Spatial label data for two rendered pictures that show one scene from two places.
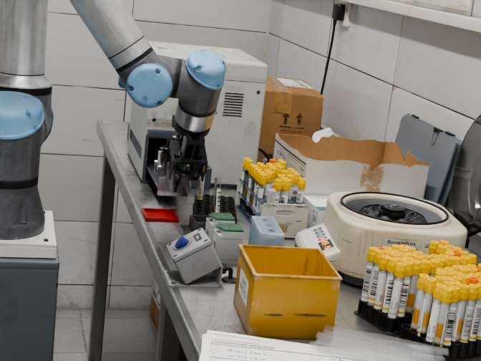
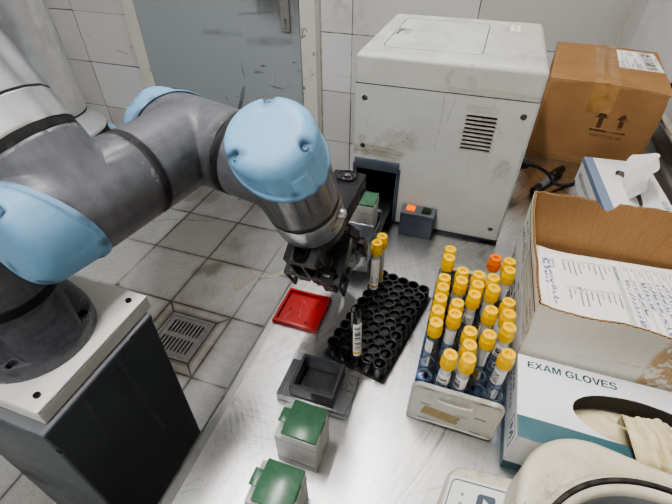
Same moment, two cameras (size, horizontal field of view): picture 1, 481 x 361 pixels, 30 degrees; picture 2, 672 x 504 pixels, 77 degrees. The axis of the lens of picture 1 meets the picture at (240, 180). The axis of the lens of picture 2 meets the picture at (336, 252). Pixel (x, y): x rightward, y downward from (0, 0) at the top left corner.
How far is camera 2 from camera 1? 1.45 m
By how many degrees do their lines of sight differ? 40
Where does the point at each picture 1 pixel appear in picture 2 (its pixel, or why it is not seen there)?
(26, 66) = not seen: hidden behind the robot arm
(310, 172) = (541, 325)
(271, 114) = (581, 112)
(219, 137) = (452, 176)
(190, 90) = (243, 194)
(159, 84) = (13, 248)
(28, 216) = (18, 356)
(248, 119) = (499, 157)
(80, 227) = not seen: hidden behind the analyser
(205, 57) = (263, 124)
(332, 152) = (633, 231)
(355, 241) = not seen: outside the picture
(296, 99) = (625, 95)
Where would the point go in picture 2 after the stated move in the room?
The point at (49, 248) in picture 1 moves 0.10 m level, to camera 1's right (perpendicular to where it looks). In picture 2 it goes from (31, 413) to (79, 463)
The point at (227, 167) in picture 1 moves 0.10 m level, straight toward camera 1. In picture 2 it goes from (461, 215) to (439, 245)
